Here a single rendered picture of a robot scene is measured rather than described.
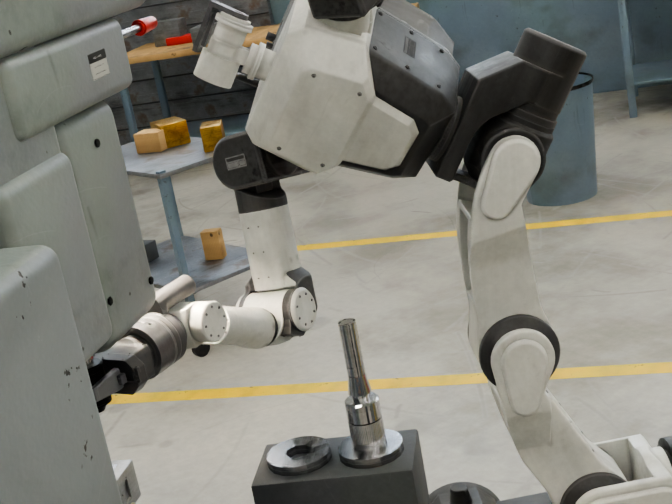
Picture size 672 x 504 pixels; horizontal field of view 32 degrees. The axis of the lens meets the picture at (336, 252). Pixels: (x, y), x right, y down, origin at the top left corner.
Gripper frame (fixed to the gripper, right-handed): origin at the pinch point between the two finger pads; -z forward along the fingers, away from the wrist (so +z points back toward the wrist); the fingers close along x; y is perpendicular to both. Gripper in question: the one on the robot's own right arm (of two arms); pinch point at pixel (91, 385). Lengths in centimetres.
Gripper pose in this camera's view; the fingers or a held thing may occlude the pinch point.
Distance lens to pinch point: 176.5
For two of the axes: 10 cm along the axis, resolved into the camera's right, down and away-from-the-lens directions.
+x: 8.6, 0.0, -5.1
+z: 4.8, -3.5, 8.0
